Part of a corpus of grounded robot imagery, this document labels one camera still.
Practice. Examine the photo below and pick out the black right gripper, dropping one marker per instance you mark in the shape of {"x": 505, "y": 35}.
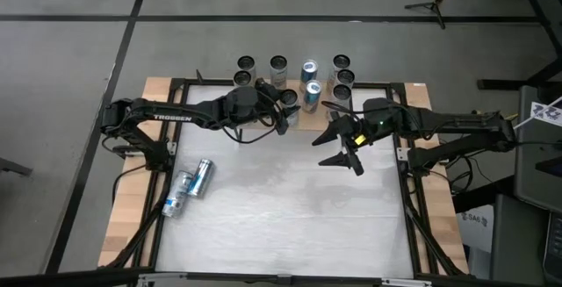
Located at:
{"x": 377, "y": 122}

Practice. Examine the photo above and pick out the black tripod stand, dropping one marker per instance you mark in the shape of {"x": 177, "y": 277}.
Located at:
{"x": 432, "y": 4}

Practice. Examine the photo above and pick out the black desk leg frame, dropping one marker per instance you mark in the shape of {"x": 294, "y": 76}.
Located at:
{"x": 505, "y": 84}

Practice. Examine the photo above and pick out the small silver can blue text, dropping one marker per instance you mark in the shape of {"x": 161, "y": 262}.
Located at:
{"x": 312, "y": 96}

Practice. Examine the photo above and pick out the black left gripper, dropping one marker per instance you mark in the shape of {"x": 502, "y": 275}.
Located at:
{"x": 241, "y": 105}

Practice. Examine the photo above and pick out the black aluminium table frame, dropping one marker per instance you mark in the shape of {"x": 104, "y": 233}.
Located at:
{"x": 408, "y": 234}

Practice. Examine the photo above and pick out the black keypad device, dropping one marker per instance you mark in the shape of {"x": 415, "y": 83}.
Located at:
{"x": 555, "y": 243}

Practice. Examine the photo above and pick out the white labelled box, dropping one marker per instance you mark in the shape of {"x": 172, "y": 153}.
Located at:
{"x": 476, "y": 223}

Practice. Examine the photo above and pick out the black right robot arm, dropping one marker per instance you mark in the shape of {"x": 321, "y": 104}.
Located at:
{"x": 461, "y": 124}

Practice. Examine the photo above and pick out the dark grey box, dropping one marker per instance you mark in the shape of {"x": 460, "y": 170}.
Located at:
{"x": 518, "y": 243}

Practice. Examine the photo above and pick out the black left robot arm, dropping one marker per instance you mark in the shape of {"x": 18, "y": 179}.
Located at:
{"x": 171, "y": 118}

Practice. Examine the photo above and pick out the wooden shelf black legs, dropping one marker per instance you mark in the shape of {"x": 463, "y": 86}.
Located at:
{"x": 309, "y": 121}

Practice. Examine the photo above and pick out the white table cover sheet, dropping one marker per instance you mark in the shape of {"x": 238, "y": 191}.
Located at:
{"x": 263, "y": 234}

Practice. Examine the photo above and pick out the tall silver blue can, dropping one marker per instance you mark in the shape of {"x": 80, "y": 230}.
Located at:
{"x": 201, "y": 177}

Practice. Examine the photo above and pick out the black screen device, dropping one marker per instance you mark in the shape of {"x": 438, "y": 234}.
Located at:
{"x": 551, "y": 166}

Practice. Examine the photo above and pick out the Celsius can orange print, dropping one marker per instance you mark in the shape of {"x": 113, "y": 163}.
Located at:
{"x": 242, "y": 77}
{"x": 246, "y": 62}

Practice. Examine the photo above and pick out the silver mounting plate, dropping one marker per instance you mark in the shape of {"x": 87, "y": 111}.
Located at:
{"x": 171, "y": 148}
{"x": 402, "y": 153}

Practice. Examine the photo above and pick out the grey furniture foot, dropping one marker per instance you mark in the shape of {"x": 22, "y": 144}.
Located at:
{"x": 15, "y": 167}

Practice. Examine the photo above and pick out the Celsius can red print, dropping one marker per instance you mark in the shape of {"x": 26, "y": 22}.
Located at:
{"x": 346, "y": 76}
{"x": 341, "y": 61}
{"x": 341, "y": 92}

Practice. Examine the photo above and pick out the white tag blue print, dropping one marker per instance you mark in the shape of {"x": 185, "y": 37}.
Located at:
{"x": 546, "y": 113}

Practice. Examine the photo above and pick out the grey equipment cabinet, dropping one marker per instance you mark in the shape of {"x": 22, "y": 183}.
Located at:
{"x": 531, "y": 177}

